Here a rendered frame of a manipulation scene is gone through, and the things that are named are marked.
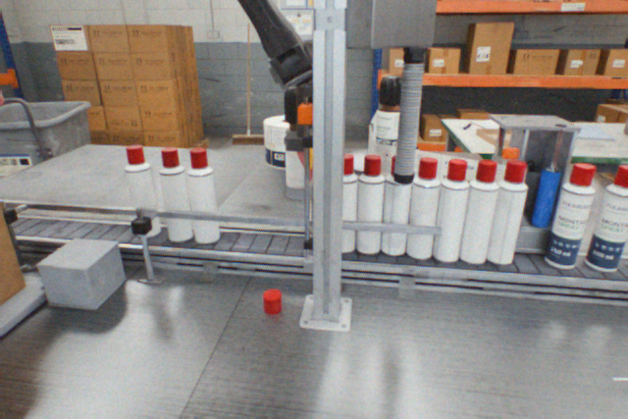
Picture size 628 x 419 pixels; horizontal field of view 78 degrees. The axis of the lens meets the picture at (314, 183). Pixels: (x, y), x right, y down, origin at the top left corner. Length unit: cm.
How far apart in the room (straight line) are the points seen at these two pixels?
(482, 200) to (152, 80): 368
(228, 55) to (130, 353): 485
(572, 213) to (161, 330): 76
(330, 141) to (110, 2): 556
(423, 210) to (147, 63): 363
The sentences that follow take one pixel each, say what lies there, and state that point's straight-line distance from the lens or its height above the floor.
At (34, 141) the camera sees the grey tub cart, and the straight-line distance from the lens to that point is 305.
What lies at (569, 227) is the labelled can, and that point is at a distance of 86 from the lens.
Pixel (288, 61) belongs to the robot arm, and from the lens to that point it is 76.
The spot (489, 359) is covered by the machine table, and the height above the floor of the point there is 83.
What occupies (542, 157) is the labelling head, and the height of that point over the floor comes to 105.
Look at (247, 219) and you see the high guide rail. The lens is 79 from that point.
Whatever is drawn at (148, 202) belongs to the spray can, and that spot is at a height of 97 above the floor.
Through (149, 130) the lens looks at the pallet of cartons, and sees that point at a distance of 426.
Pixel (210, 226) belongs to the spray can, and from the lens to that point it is 85.
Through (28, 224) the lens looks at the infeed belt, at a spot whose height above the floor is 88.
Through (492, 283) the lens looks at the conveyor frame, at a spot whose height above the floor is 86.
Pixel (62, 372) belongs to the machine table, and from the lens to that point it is 75.
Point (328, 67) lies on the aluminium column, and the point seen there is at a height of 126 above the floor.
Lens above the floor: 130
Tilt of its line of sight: 21 degrees down
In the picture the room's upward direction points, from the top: straight up
